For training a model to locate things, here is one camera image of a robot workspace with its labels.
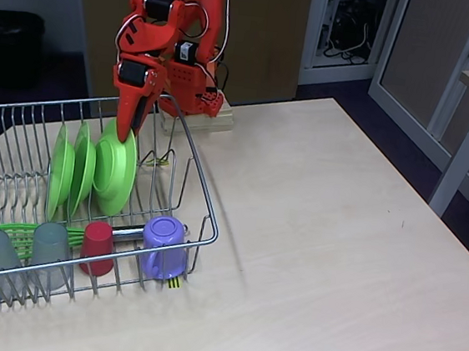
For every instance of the red gripper black motor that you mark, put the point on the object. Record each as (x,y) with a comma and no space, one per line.
(132,76)

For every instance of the green plastic plate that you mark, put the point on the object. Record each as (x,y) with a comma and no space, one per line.
(84,168)
(115,171)
(60,174)

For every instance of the purple plastic mug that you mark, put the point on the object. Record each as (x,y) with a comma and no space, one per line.
(165,235)

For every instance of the red plastic cup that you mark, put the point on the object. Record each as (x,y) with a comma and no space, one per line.
(97,245)

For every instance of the red printed robot arm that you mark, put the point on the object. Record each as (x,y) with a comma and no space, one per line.
(148,36)

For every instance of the yellow black tape marker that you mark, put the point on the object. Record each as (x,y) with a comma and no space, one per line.
(174,284)
(160,162)

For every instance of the wooden base block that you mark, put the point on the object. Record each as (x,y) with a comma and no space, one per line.
(223,122)

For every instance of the black trash bin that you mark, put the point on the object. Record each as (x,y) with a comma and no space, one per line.
(9,47)

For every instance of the brown cork board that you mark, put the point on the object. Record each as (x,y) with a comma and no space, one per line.
(265,40)

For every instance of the white tambour door cabinet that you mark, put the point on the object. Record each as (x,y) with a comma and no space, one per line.
(419,56)

